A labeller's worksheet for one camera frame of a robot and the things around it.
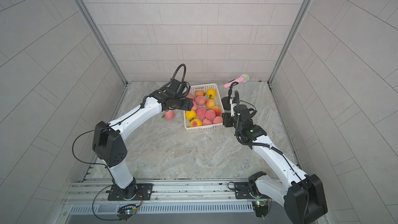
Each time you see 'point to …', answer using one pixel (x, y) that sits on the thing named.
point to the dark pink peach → (210, 114)
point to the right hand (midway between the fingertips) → (226, 112)
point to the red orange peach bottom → (217, 109)
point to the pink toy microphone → (244, 78)
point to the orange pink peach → (210, 103)
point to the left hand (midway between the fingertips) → (190, 102)
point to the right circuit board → (261, 208)
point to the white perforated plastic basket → (217, 100)
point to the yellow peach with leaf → (195, 122)
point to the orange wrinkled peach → (199, 93)
